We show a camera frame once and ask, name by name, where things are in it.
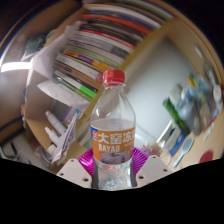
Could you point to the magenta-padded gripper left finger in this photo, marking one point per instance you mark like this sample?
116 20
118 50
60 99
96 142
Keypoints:
71 172

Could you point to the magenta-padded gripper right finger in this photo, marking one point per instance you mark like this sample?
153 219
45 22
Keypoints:
151 170

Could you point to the clear bottle with orange label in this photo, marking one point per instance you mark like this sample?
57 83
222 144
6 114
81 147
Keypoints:
112 133

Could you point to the white and blue carton box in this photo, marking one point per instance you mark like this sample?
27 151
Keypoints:
174 141

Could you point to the light blue hairbrush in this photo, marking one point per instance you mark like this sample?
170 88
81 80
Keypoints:
185 146

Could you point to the dark green bottle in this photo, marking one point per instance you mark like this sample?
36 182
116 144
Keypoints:
171 111

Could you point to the grey shaker bottle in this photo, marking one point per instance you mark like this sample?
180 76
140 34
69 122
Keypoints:
190 115

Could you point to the bright ceiling light strip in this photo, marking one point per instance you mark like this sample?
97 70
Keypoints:
15 66

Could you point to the wooden shelf unit with books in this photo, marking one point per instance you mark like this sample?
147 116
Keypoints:
100 36

